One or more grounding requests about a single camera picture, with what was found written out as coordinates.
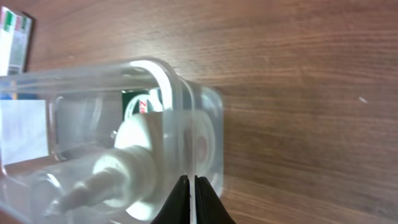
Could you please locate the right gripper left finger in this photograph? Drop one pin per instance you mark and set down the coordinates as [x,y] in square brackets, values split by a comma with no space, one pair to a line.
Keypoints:
[176,209]

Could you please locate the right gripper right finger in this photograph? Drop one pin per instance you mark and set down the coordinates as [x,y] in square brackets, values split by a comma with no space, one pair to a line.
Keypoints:
[208,206]

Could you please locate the clear spray bottle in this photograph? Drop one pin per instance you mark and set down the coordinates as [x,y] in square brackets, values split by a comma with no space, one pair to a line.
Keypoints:
[102,176]

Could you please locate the clear plastic container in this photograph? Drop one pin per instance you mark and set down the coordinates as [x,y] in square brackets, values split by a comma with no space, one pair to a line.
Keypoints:
[89,98]

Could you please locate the white medicine box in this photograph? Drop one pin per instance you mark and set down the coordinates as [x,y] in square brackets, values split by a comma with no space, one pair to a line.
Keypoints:
[23,130]

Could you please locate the white box green corner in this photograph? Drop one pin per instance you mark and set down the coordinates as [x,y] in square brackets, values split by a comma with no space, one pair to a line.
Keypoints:
[16,28]

